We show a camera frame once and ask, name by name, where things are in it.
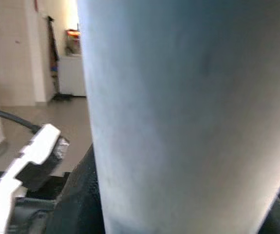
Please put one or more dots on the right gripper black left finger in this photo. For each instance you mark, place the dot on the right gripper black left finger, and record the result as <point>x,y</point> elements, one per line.
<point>81,195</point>

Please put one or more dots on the orange red item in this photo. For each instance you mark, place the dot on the orange red item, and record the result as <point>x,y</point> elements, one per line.
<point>72,34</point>

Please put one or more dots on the white plastic table leg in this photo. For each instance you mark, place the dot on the white plastic table leg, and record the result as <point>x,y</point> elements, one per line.
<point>191,109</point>

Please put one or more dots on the dark hanging broom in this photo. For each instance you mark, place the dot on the dark hanging broom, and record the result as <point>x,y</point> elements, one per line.
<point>53,48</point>

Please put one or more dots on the white floor cabinet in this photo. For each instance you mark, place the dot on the white floor cabinet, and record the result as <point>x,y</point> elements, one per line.
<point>71,75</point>

